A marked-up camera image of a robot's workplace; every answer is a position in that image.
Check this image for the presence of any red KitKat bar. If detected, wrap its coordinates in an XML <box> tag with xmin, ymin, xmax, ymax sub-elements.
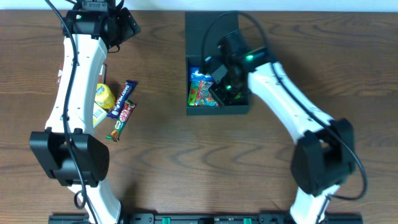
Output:
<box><xmin>106</xmin><ymin>100</ymin><xmax>136</xmax><ymax>142</ymax></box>

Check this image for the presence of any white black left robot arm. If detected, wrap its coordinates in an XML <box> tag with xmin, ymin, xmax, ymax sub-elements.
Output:
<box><xmin>29</xmin><ymin>0</ymin><xmax>140</xmax><ymax>223</ymax></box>

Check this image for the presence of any blue Oreo cookie pack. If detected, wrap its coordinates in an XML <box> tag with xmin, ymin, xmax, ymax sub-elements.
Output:
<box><xmin>188</xmin><ymin>67</ymin><xmax>213</xmax><ymax>82</ymax></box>

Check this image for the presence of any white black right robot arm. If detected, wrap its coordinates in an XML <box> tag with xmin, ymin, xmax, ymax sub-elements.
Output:
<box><xmin>205</xmin><ymin>30</ymin><xmax>355</xmax><ymax>223</ymax></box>

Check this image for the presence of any green yellow snack box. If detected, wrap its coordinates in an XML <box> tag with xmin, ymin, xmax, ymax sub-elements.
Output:
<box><xmin>93</xmin><ymin>102</ymin><xmax>107</xmax><ymax>128</ymax></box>

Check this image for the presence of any black mounting rail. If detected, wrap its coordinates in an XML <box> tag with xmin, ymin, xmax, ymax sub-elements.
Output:
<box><xmin>48</xmin><ymin>213</ymin><xmax>363</xmax><ymax>224</ymax></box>

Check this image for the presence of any black box with lid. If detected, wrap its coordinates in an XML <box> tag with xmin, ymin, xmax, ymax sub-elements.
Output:
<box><xmin>185</xmin><ymin>11</ymin><xmax>250</xmax><ymax>116</ymax></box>

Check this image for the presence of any purple Dairy Milk bar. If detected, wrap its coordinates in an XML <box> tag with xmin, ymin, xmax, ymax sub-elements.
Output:
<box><xmin>106</xmin><ymin>80</ymin><xmax>138</xmax><ymax>119</ymax></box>

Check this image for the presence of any brown white snack box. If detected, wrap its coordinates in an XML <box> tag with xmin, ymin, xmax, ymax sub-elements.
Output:
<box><xmin>56</xmin><ymin>63</ymin><xmax>106</xmax><ymax>85</ymax></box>

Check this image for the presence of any yellow round candy tub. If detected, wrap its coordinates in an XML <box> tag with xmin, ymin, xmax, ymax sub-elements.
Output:
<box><xmin>95</xmin><ymin>83</ymin><xmax>116</xmax><ymax>110</ymax></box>

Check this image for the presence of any colourful gummy candy bag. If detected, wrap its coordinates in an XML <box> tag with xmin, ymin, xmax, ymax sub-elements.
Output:
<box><xmin>188</xmin><ymin>80</ymin><xmax>218</xmax><ymax>106</ymax></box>

